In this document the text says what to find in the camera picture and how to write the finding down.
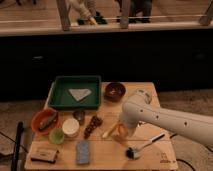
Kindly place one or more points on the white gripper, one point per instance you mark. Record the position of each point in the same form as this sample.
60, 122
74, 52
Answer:
130, 132

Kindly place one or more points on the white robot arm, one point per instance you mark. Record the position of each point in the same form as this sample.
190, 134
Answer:
137, 107

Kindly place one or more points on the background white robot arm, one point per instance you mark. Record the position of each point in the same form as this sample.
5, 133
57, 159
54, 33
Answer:
86, 10

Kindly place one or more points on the purple bowl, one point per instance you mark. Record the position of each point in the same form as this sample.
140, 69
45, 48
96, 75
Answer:
115, 91

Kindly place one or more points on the green vegetable in bowl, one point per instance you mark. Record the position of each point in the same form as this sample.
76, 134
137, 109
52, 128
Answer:
47, 122

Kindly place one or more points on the orange bowl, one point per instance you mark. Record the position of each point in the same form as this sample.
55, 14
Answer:
40, 116

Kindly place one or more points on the yellow stick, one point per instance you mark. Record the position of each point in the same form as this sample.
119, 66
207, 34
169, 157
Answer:
108, 132

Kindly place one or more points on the black white dish brush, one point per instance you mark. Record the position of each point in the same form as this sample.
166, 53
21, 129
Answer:
134, 152

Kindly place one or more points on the small metal cup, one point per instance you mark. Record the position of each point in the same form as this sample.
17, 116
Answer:
79, 115

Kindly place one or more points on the blue sponge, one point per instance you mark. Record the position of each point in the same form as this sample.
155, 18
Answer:
82, 152

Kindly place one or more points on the grey folded cloth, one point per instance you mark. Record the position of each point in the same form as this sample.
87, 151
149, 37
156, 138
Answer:
79, 94

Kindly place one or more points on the white round container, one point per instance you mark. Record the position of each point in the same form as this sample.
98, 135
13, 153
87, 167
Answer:
70, 127

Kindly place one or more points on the green plastic tray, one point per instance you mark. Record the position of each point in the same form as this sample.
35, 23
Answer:
61, 99

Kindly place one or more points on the brown wooden block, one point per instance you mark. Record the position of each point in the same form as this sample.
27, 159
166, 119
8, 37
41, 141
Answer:
44, 155

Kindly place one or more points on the black stand left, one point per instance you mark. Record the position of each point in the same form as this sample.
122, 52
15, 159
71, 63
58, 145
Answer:
16, 149

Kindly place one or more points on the wooden post middle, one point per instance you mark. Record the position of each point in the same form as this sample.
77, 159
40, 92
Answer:
125, 10

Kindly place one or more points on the wooden post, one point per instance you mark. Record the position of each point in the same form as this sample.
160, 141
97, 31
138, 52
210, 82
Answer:
63, 13
125, 10

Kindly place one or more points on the wooden post left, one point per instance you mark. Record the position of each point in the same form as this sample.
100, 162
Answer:
63, 13

